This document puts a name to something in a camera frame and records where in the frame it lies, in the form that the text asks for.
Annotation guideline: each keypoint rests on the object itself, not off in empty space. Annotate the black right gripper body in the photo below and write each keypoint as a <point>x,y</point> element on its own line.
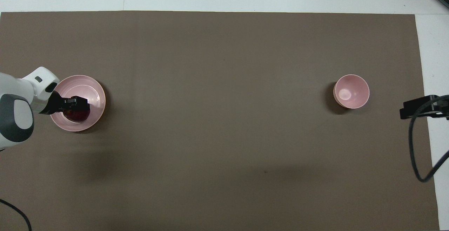
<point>442,108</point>

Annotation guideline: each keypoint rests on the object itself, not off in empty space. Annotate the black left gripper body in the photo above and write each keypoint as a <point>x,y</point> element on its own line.
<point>56,104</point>

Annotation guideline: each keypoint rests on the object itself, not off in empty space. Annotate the red apple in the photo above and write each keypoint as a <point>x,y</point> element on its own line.
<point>77,116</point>

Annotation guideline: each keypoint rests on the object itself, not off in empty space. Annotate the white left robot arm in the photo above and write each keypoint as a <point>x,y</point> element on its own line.
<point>21,87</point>

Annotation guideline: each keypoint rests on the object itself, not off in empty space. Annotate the pink plate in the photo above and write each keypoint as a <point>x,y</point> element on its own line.
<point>91,87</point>

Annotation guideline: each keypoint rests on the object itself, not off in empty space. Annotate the pink bowl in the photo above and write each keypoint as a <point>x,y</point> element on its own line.
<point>351,92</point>

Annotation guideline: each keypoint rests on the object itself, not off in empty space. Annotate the brown table mat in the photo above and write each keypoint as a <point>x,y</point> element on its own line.
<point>224,119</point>

